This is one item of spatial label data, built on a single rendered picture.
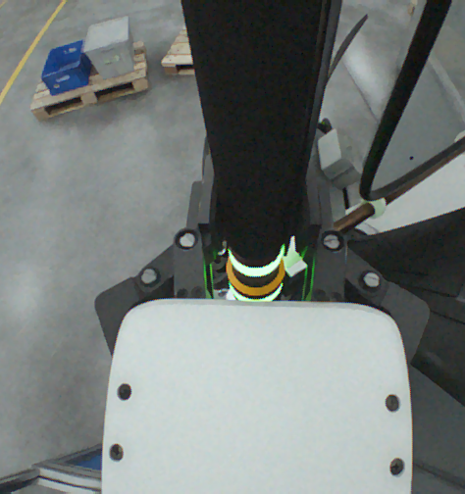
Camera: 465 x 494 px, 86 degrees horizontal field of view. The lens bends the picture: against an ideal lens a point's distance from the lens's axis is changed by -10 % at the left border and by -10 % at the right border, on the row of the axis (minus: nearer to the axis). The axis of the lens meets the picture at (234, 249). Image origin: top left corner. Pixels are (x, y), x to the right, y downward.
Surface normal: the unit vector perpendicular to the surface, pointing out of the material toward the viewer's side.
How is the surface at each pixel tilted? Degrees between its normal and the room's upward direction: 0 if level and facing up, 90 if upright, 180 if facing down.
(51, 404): 0
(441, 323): 42
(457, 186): 50
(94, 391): 0
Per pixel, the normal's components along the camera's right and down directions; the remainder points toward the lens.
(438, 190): -0.81, -0.29
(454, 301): -0.53, -0.75
